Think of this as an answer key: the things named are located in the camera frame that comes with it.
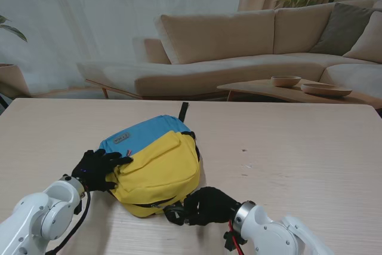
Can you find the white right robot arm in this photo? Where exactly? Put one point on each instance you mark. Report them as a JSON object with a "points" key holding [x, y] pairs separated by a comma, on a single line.
{"points": [[274, 234]]}

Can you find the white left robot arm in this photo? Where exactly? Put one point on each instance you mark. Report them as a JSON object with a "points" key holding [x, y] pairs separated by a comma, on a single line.
{"points": [[38, 216]]}

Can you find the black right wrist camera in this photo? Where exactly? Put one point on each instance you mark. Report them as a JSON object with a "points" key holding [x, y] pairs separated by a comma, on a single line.
{"points": [[231, 241]]}

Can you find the small deep wooden bowl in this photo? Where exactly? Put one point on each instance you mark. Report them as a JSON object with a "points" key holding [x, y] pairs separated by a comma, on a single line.
{"points": [[285, 81]]}

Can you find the white sheer curtain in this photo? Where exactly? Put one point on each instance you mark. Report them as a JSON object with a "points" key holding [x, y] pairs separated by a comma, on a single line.
{"points": [[104, 13]]}

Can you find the beige corner sofa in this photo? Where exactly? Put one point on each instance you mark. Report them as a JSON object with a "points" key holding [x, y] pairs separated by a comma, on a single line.
{"points": [[224, 58]]}

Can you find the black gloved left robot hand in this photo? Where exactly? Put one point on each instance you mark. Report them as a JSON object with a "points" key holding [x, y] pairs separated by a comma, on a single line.
{"points": [[95, 171]]}

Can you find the beige plant pot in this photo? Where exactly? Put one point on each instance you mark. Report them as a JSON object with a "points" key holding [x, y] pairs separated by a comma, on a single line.
{"points": [[12, 80]]}

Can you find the low wooden coffee table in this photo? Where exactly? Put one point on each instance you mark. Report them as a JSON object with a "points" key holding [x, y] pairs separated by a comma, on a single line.
{"points": [[268, 90]]}

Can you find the blue and yellow school bag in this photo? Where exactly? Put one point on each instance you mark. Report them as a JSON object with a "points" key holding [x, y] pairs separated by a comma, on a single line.
{"points": [[161, 171]]}

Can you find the grey sofa cushion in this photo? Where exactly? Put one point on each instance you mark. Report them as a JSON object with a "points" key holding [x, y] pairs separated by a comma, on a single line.
{"points": [[343, 31]]}

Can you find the beige sofa cushion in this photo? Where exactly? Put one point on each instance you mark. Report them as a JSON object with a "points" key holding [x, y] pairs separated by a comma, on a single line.
{"points": [[368, 46]]}

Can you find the green plant with long leaves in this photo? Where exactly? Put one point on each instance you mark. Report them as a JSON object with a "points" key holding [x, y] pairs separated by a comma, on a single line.
{"points": [[15, 32]]}

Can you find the wide shallow wooden dish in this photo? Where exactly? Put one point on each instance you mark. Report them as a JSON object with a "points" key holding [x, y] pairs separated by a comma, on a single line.
{"points": [[325, 90]]}

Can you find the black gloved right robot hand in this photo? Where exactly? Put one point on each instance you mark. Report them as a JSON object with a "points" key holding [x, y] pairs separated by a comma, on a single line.
{"points": [[212, 207]]}

